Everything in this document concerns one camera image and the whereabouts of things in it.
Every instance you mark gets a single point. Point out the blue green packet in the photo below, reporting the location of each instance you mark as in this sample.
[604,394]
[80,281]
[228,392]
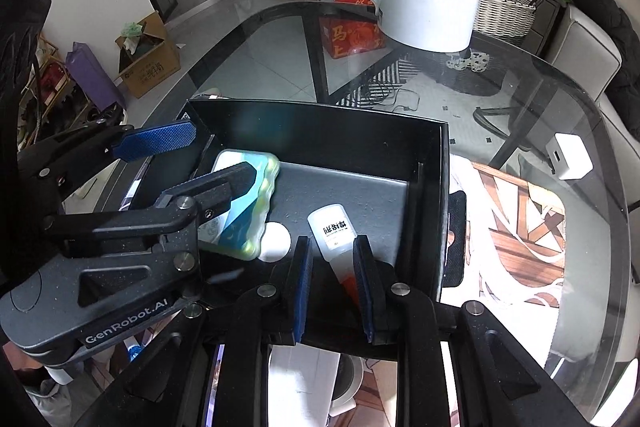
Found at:
[245,232]

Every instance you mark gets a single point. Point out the striped floor mat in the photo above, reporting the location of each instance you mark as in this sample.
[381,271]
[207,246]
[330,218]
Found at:
[370,77]

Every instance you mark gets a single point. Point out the wicker basket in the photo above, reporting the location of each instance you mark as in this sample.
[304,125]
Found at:
[500,7]

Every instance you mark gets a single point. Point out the light grey sofa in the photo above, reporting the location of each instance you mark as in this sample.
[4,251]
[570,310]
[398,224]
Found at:
[580,47]

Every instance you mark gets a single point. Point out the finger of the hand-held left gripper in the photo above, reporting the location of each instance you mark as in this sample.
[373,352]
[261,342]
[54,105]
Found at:
[220,189]
[155,139]

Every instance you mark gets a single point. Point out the printed table mat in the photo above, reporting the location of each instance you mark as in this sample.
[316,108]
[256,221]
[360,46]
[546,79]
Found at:
[520,227]

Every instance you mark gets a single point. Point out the cardboard box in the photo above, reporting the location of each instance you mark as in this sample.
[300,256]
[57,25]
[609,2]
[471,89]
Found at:
[150,72]

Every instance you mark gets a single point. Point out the black storage box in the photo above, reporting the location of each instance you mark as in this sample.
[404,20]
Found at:
[350,147]

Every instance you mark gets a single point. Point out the red gift box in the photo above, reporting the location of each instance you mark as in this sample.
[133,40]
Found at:
[345,39]

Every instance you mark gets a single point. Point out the spotted slipper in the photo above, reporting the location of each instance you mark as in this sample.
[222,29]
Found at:
[454,62]
[476,62]

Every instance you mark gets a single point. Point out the black table frame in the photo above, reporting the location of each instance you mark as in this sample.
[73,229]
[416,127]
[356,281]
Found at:
[317,57]

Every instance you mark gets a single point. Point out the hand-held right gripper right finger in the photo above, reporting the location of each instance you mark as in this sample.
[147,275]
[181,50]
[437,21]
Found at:
[368,297]

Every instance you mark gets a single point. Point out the green plastic bag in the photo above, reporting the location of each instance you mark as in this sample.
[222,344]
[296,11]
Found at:
[132,30]

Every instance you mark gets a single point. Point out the white charger cube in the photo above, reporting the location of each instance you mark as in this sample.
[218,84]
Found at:
[570,154]

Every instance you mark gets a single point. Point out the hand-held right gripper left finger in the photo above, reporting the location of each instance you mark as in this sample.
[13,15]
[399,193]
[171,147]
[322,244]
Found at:
[301,292]

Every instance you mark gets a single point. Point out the purple bag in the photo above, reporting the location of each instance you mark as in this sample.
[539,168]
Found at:
[92,77]

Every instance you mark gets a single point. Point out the wooden shoe rack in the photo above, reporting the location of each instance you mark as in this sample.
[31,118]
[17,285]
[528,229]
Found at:
[50,77]

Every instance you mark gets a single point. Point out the small white bottle orange cap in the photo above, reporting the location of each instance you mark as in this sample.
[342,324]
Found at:
[330,232]

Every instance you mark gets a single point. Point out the white round disc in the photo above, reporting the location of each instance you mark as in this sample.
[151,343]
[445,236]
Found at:
[277,242]

